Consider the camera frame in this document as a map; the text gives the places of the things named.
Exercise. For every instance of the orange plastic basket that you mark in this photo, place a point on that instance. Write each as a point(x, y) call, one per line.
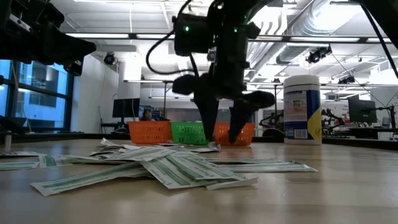
point(149, 132)
point(222, 135)

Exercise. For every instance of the white packet black print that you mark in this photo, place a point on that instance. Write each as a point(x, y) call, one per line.
point(202, 149)
point(18, 153)
point(107, 142)

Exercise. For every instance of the large window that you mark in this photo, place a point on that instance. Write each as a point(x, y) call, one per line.
point(43, 105)

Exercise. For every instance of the green plastic basket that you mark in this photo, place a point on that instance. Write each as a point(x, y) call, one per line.
point(186, 133)

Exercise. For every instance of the black overhead light bar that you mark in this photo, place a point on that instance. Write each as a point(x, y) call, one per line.
point(99, 35)

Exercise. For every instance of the person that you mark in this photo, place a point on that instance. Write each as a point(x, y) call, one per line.
point(147, 115)

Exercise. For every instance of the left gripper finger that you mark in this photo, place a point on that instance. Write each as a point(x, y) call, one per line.
point(68, 48)

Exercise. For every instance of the black monitor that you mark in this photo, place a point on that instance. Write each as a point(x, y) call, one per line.
point(362, 110)
point(124, 109)

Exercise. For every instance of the white blue wipes canister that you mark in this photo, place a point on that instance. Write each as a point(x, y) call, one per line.
point(301, 109)

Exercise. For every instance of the white cylinder post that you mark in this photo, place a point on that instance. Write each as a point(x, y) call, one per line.
point(7, 141)

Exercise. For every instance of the round black ceiling camera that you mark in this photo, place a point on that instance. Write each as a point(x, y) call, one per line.
point(109, 59)

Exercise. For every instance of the black rig camera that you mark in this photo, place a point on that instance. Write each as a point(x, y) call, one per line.
point(317, 55)

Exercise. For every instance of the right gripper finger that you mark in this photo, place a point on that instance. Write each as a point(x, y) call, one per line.
point(237, 121)
point(210, 115)

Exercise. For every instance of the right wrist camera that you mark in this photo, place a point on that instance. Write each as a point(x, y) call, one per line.
point(192, 37)

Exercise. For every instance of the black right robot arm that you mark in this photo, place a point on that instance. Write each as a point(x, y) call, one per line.
point(233, 46)

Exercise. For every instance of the black metal rack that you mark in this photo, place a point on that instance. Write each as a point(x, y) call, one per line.
point(164, 105)

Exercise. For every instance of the black background robot arm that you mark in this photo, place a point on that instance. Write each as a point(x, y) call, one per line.
point(329, 119)
point(273, 119)

